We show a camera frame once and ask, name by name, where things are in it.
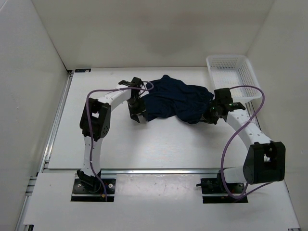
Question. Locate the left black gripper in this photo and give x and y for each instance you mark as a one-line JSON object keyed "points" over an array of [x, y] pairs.
{"points": [[141, 109]]}

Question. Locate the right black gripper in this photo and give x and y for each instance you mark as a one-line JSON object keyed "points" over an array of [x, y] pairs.
{"points": [[206, 117]]}

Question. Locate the navy blue shorts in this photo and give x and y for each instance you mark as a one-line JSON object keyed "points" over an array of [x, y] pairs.
{"points": [[170, 97]]}

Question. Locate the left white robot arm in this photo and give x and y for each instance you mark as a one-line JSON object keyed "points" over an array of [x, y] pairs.
{"points": [[95, 124]]}

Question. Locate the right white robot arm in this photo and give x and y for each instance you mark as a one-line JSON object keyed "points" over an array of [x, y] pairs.
{"points": [[265, 159]]}

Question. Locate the white plastic mesh basket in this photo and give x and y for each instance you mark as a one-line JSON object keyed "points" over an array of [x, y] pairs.
{"points": [[227, 71]]}

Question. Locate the aluminium right side rail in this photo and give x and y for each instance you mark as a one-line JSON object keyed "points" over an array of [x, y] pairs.
{"points": [[251, 110]]}

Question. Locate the aluminium rail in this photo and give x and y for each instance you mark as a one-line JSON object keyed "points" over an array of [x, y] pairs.
{"points": [[52, 135], [251, 110], [160, 171]]}

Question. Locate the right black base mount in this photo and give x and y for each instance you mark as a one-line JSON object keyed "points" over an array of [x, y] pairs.
{"points": [[213, 192]]}

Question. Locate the aluminium front rail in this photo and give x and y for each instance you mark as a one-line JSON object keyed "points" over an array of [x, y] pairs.
{"points": [[160, 171]]}

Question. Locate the aluminium left side rail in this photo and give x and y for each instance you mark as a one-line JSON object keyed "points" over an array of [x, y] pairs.
{"points": [[52, 135]]}

